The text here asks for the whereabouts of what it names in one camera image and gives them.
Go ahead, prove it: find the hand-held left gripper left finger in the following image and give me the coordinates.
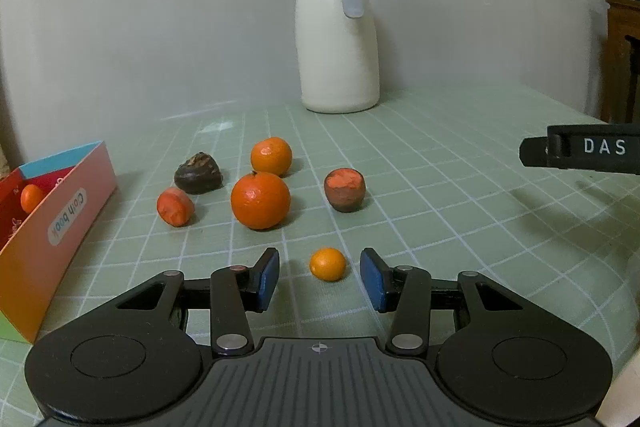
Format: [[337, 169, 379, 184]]
[[102, 248, 281, 356]]

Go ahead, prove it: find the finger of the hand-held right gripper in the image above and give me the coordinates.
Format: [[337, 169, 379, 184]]
[[519, 135, 550, 168]]

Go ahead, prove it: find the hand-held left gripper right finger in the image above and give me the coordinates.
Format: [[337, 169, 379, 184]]
[[360, 248, 538, 356]]

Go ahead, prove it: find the small orange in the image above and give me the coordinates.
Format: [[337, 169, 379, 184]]
[[309, 247, 347, 282], [20, 184, 46, 214]]

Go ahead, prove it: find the brown fruit with orange cut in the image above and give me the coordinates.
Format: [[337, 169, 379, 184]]
[[323, 167, 366, 213]]

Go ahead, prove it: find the peeled orange fruit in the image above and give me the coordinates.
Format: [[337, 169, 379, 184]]
[[156, 187, 195, 228]]

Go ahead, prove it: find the dark brown wrinkled fruit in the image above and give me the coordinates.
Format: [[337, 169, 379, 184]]
[[174, 151, 222, 195]]

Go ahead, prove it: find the colourful cardboard box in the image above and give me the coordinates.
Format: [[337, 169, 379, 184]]
[[0, 140, 118, 344]]

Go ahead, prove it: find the wooden cabinet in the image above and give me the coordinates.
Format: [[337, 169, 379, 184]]
[[600, 0, 640, 124]]

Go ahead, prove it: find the green grid tablecloth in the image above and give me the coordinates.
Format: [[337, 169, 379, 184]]
[[0, 84, 640, 427]]

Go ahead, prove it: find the white thermos jug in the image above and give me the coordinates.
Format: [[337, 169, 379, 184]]
[[294, 0, 381, 114]]

